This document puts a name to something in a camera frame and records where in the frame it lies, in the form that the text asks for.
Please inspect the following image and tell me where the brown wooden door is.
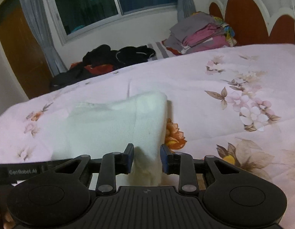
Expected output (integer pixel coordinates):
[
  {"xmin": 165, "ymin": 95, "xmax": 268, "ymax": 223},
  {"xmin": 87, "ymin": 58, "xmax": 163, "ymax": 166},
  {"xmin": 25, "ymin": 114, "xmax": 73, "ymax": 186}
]
[{"xmin": 0, "ymin": 0, "xmax": 52, "ymax": 99}]

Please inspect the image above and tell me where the stack of folded clothes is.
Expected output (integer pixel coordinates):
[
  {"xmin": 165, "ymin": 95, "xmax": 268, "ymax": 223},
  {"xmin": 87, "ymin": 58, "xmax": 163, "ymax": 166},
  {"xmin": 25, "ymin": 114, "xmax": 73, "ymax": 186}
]
[{"xmin": 162, "ymin": 12, "xmax": 237, "ymax": 55}]

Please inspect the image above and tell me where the left grey curtain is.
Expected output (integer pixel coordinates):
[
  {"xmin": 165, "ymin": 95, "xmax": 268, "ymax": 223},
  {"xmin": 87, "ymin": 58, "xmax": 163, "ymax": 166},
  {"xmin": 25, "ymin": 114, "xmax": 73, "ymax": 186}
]
[{"xmin": 19, "ymin": 0, "xmax": 67, "ymax": 76}]

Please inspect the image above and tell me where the red and white headboard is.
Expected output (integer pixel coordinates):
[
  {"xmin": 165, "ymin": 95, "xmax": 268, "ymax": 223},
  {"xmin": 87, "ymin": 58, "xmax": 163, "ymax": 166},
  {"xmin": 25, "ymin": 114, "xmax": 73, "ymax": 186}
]
[{"xmin": 209, "ymin": 0, "xmax": 295, "ymax": 46}]

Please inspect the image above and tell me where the pink floral bed sheet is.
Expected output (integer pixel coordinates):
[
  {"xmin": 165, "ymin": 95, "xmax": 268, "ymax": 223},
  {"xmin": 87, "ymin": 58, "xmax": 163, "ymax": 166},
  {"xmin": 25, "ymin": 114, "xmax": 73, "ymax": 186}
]
[{"xmin": 0, "ymin": 44, "xmax": 295, "ymax": 228}]

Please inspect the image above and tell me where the pile of black clothes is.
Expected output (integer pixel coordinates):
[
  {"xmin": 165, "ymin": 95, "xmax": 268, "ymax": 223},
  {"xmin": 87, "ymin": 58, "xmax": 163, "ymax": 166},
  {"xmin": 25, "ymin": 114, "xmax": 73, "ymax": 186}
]
[{"xmin": 49, "ymin": 44, "xmax": 156, "ymax": 92}]

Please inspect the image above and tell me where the striped pillow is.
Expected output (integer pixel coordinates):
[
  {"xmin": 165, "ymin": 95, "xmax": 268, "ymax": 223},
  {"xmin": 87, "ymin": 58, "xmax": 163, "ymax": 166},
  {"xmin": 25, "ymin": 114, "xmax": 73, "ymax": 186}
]
[{"xmin": 147, "ymin": 42, "xmax": 175, "ymax": 61}]

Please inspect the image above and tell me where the cream knit sweater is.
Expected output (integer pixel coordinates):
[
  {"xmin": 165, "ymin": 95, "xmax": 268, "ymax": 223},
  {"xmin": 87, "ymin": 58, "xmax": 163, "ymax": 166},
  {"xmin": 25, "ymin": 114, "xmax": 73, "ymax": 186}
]
[{"xmin": 49, "ymin": 92, "xmax": 167, "ymax": 186}]

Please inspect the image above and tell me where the window with white frame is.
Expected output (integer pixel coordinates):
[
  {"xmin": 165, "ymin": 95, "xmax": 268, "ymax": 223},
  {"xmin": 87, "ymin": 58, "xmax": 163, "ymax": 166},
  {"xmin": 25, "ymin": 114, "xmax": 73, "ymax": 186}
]
[{"xmin": 48, "ymin": 0, "xmax": 177, "ymax": 44}]

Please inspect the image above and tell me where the person's left hand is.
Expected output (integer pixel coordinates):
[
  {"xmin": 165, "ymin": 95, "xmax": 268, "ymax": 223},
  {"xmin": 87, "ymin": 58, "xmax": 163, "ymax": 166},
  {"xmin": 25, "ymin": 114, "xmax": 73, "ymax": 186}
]
[{"xmin": 0, "ymin": 212, "xmax": 15, "ymax": 229}]

